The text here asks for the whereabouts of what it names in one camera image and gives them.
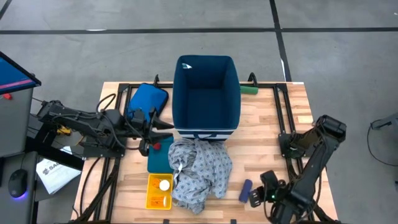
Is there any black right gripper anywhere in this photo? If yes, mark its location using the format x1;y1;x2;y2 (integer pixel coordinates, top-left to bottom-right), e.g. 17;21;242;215
248;170;289;208

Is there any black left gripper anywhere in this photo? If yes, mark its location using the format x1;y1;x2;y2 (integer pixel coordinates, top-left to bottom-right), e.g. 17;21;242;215
127;107;174;157

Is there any dark blue bandage roll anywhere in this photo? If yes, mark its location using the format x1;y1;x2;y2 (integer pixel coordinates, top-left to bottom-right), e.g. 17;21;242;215
238;179;254;204

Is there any navy fabric storage bin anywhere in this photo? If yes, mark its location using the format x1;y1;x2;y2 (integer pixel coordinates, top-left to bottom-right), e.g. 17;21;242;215
172;55;242;142

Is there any yellow slotted plastic basket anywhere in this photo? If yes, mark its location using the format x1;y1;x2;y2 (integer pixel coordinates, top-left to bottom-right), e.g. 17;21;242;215
144;173;174;211

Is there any teal rectangular tray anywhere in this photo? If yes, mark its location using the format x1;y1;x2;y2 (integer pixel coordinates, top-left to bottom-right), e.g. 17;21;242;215
147;135;175;174

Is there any blue padded pouch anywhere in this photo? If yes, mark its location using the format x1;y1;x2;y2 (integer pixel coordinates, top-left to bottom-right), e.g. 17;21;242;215
126;82;170;125

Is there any striped patterned hospital gown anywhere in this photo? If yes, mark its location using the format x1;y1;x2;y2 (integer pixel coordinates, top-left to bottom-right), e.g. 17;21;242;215
167;138;233;215

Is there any green bandage roll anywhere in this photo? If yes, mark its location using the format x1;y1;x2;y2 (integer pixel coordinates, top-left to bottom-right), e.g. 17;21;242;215
240;85;259;95

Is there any white printed paper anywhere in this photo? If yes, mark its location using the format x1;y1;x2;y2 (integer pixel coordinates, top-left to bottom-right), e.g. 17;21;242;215
35;157;82;195

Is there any grey cabinet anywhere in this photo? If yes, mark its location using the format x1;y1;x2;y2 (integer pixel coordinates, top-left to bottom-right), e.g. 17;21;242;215
0;86;35;158

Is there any grey metal stand foot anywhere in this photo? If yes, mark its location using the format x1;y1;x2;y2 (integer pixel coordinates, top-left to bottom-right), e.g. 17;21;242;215
369;112;398;131

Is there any black computer mouse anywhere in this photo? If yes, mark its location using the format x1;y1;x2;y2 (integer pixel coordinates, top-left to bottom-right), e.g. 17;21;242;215
7;169;29;198

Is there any computer monitor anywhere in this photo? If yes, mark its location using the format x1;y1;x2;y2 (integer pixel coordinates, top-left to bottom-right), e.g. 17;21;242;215
0;51;42;96

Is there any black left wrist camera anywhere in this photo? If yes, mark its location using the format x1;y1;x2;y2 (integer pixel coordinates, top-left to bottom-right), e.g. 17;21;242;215
131;108;147;124

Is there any black metal table frame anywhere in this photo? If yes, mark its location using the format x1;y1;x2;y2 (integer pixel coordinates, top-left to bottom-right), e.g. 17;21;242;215
73;74;341;224

